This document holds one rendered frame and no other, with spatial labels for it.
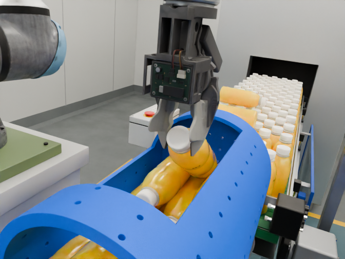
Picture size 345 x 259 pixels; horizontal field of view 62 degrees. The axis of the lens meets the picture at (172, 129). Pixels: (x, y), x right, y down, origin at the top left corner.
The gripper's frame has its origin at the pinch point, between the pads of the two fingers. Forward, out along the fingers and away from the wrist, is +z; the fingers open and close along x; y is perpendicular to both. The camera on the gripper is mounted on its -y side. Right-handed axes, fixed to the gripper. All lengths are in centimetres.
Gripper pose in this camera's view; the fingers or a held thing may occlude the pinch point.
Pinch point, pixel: (180, 142)
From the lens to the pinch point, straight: 46.4
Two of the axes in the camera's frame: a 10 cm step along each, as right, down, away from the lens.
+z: -0.9, 9.3, 3.5
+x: 9.1, 2.2, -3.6
